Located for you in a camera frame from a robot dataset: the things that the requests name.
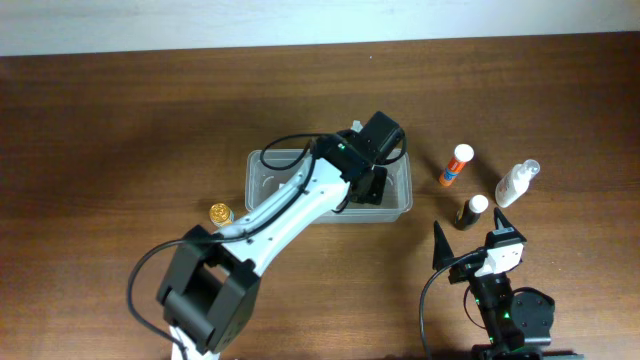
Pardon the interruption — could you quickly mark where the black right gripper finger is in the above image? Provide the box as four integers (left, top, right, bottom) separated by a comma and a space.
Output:
492, 207, 526, 244
432, 221, 454, 271

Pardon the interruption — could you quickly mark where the white spray bottle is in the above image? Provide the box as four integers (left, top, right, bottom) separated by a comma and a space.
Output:
495, 159, 540, 208

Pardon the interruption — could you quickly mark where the small gold-lidded jar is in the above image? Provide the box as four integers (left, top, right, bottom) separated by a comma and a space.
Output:
208, 203, 234, 227

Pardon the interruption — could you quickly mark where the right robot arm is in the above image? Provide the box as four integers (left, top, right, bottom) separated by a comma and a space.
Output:
432, 208, 555, 359

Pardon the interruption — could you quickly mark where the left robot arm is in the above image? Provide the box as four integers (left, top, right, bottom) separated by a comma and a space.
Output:
157, 112, 407, 359

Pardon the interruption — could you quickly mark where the clear plastic container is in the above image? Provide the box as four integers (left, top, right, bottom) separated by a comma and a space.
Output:
245, 150, 413, 224

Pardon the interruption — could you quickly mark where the dark bottle white cap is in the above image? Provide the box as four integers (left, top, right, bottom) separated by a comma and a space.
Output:
454, 195, 489, 231

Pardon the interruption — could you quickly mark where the orange tube white cap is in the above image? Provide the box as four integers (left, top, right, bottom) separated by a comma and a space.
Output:
439, 144, 474, 187

